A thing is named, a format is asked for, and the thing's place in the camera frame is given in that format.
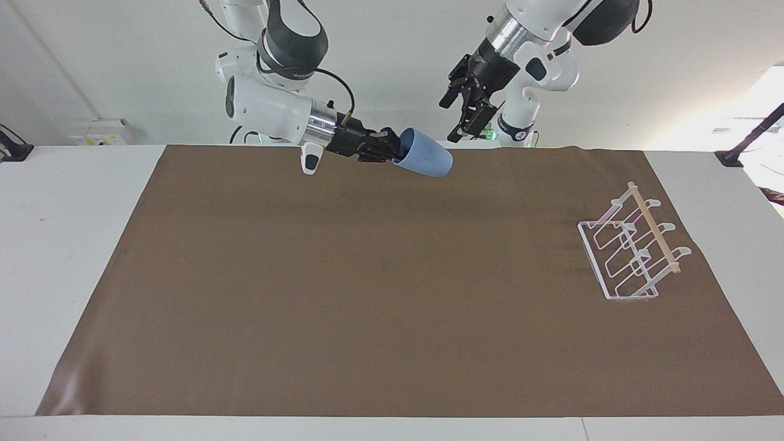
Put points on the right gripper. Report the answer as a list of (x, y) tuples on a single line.
[(346, 141)]

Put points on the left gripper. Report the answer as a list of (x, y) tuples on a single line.
[(493, 68)]

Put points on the blue cup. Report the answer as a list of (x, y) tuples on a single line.
[(425, 156)]

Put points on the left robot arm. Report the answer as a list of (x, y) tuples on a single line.
[(539, 67)]

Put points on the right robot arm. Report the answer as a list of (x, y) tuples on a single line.
[(269, 107)]

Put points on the black stand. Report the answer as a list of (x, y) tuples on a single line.
[(13, 149), (744, 144)]

